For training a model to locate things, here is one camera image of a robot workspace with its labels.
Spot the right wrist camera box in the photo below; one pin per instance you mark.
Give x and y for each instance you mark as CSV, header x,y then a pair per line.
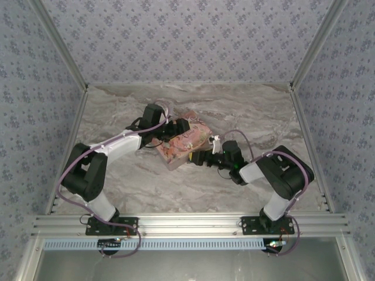
x,y
216,145

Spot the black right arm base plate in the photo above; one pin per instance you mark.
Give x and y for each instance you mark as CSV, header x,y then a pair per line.
x,y
252,226

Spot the aluminium table side rail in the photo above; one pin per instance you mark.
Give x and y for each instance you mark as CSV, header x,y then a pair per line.
x,y
73,137
307,137

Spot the grey metal panel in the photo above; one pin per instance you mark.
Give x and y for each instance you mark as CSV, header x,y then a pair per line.
x,y
187,266

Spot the aluminium mounting rail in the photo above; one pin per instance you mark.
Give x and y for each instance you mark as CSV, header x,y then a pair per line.
x,y
187,224

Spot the small black circuit board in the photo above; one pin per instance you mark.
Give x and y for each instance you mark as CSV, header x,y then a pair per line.
x,y
274,245
109,243

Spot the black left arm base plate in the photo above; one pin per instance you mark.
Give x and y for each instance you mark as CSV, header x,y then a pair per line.
x,y
96,229

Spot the aluminium frame upright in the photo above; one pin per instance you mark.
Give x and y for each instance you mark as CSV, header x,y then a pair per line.
x,y
317,44
61,47

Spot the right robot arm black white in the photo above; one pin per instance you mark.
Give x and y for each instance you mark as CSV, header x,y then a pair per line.
x,y
290,172

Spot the aluminium frame leg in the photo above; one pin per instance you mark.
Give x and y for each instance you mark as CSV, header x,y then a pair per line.
x,y
351,260
27,260

